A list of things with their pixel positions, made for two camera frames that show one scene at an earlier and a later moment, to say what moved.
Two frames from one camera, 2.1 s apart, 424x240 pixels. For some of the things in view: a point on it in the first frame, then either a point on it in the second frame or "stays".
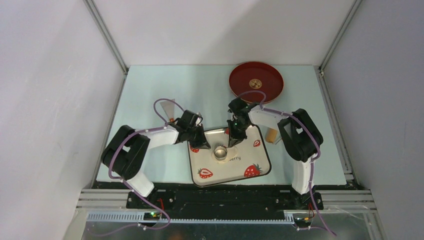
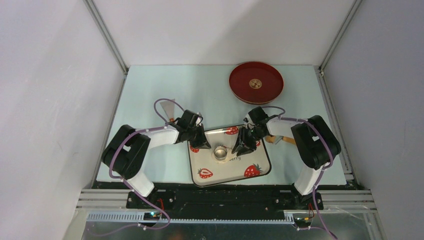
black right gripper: x=235 y=138 -> x=245 y=146
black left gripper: x=201 y=143 stays
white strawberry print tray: x=220 y=163 stays
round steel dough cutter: x=220 y=153 stays
